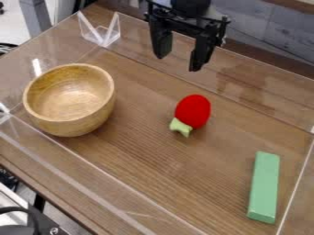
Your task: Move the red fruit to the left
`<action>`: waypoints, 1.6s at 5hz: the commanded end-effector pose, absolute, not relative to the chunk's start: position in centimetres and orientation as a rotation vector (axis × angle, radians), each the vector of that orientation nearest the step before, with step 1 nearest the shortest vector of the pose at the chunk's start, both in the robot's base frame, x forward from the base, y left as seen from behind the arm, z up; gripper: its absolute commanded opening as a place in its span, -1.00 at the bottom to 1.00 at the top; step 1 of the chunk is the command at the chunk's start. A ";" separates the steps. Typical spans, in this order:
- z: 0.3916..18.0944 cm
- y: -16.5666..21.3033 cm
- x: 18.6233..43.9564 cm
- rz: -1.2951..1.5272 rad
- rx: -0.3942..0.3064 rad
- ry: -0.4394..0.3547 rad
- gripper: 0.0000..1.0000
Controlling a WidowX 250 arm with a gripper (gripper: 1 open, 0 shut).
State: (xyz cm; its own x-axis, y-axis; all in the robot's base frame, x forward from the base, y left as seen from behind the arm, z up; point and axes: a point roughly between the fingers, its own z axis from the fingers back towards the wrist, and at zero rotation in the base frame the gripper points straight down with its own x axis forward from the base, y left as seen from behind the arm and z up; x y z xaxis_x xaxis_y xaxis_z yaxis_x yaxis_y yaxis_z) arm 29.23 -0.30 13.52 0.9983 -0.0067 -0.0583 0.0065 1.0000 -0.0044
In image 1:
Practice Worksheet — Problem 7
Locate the red plush fruit green stem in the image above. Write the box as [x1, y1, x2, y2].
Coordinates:
[169, 95, 211, 138]

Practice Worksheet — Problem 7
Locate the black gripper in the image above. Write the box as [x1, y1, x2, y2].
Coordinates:
[145, 0, 231, 72]

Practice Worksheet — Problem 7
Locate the clear acrylic tray enclosure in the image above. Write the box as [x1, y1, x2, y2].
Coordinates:
[0, 6, 314, 235]

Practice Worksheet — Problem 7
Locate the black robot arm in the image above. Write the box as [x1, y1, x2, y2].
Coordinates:
[144, 0, 231, 72]

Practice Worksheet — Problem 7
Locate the wooden bowl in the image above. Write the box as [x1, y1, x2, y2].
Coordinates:
[22, 63, 116, 137]

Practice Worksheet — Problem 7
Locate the green rectangular block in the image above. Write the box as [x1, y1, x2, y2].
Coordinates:
[247, 151, 279, 224]

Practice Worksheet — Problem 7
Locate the black device bottom left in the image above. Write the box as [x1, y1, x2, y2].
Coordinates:
[0, 207, 69, 235]

